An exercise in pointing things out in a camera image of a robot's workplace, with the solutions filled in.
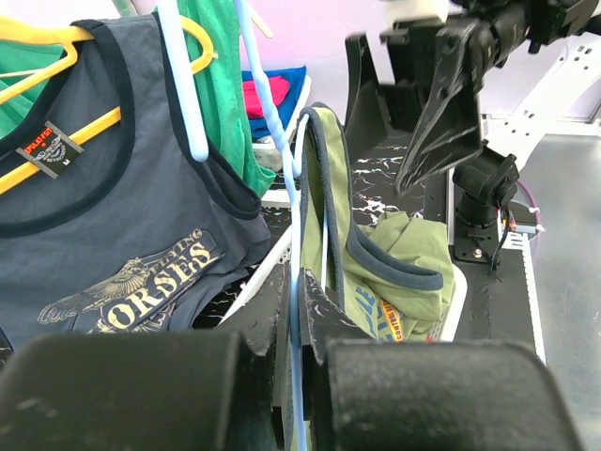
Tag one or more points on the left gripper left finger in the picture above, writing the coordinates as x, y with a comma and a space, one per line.
204, 390

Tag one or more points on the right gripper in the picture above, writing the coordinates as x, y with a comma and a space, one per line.
448, 60

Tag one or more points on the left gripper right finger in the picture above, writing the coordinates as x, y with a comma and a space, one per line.
365, 394

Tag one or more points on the olive green tank top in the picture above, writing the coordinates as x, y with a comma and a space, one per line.
395, 278

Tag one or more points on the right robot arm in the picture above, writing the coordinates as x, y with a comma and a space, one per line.
488, 180

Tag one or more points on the navy blue tank top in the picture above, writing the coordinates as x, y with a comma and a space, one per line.
148, 257

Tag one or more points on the cream white hanger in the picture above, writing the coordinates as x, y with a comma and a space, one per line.
260, 23

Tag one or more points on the yellow plastic hanger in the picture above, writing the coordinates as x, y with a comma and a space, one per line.
98, 114

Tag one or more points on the white plastic basket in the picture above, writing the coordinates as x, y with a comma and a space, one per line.
444, 330

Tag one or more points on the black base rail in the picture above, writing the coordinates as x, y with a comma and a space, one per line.
500, 305

